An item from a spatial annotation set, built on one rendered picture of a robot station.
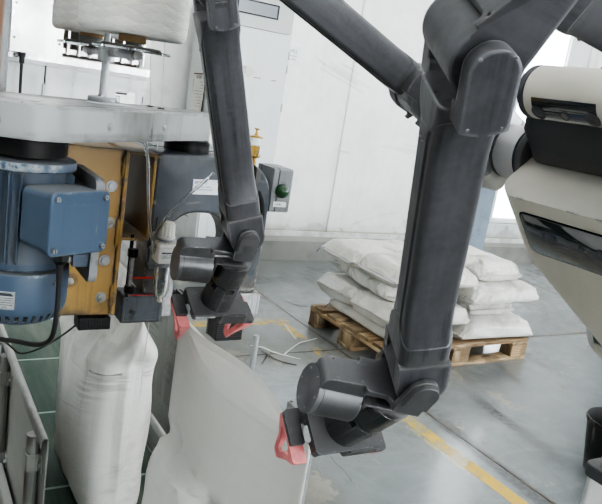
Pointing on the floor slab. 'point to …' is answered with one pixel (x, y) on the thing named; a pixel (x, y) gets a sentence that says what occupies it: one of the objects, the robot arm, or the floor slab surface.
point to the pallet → (353, 334)
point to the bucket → (596, 431)
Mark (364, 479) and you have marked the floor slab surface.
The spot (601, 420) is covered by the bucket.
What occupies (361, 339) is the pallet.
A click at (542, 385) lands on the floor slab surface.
